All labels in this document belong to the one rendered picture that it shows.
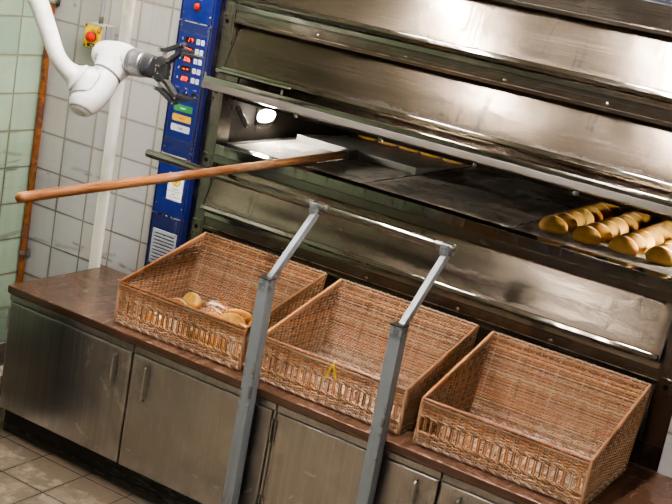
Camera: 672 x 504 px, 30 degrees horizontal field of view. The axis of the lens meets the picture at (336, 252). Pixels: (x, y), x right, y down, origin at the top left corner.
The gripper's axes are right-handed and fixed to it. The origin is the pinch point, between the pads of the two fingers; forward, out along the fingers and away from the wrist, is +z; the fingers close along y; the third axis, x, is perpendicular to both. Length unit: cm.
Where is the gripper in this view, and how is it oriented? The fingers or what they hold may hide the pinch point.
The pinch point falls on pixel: (195, 78)
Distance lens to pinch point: 405.4
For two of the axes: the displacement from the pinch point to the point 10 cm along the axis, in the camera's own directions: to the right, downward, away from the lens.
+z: 8.4, 2.8, -4.7
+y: -1.7, 9.5, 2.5
